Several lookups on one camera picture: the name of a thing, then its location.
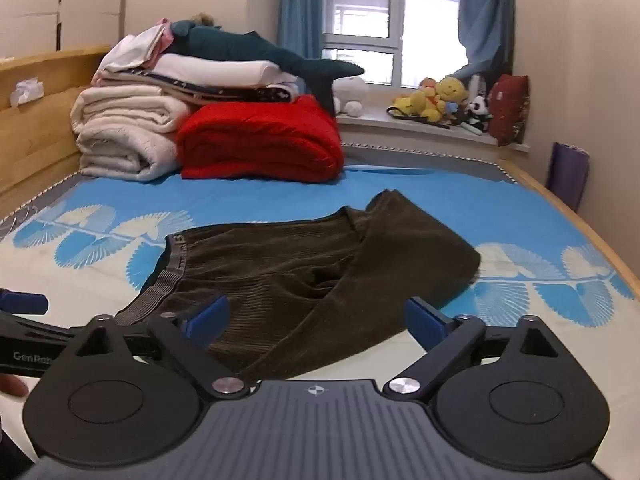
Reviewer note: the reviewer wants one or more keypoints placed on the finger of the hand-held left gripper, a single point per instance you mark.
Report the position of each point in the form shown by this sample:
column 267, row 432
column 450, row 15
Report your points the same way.
column 22, row 302
column 30, row 326

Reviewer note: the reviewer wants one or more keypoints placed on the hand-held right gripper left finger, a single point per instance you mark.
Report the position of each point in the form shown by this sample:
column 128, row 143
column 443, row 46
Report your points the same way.
column 207, row 317

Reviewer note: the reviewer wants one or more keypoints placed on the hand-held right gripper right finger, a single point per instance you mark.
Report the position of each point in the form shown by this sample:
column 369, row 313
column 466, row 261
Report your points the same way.
column 424, row 317

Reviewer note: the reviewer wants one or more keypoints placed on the person's left hand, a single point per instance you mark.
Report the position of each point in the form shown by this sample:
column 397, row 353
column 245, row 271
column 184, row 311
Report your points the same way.
column 11, row 386

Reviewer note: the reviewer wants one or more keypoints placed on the blue white printed bed sheet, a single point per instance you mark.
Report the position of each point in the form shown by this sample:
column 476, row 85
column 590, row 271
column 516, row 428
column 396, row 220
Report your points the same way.
column 280, row 195

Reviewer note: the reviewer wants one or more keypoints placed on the red folded blanket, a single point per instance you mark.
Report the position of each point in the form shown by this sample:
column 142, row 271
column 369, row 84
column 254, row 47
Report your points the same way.
column 260, row 140

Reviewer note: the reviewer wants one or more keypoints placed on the white window sill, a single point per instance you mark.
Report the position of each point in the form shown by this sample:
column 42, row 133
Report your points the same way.
column 380, row 127

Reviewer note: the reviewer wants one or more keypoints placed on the white fluffy folded blanket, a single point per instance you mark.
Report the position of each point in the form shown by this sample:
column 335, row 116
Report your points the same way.
column 125, row 130

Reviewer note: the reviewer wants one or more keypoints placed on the purple rolled mat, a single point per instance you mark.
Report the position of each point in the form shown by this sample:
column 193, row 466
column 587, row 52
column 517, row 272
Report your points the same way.
column 567, row 175

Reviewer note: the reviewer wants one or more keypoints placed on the white tissue pack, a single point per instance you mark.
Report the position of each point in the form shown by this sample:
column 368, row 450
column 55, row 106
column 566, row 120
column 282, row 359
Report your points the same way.
column 27, row 91

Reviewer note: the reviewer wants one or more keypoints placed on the panda plush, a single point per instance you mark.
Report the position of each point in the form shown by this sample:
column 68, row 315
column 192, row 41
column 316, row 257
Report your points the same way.
column 479, row 112

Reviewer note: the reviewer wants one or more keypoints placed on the yellow orange plush toy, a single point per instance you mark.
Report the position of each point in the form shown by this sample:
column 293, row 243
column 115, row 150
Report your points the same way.
column 415, row 102

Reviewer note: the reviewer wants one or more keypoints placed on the red cushion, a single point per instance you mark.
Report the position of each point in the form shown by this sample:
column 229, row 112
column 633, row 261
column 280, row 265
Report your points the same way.
column 507, row 110

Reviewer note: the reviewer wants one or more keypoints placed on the yellow bear plush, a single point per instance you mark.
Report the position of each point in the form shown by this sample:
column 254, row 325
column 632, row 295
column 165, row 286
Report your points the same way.
column 450, row 95

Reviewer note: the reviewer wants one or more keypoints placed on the dark starred folded blanket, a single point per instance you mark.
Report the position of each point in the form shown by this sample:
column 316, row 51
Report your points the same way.
column 270, row 94

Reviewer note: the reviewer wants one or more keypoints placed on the white seal plush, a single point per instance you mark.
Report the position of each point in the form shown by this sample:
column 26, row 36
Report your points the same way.
column 350, row 92

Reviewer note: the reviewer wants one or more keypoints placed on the white ribbed object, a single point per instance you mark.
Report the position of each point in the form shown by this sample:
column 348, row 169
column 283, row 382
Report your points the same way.
column 477, row 86

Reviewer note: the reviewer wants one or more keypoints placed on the dark teal shark plush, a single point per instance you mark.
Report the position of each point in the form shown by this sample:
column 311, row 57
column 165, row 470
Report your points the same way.
column 235, row 47

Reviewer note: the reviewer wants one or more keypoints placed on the white cloth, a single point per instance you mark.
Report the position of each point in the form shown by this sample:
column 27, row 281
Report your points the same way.
column 132, row 50

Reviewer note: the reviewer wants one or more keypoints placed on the pink cloth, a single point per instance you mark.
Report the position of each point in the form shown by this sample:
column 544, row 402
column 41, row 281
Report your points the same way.
column 164, row 35

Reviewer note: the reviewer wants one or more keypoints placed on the small tan plush toy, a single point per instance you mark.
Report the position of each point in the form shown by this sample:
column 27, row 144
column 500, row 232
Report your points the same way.
column 204, row 19

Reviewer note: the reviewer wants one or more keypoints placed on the white wardrobe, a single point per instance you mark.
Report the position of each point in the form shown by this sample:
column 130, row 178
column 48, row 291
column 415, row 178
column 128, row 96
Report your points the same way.
column 60, row 0

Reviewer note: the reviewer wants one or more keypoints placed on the white framed window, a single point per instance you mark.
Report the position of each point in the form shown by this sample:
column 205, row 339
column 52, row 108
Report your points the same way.
column 370, row 15

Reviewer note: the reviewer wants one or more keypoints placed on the blue curtain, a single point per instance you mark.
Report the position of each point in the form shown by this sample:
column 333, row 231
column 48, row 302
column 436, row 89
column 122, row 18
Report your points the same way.
column 300, row 5
column 485, row 10

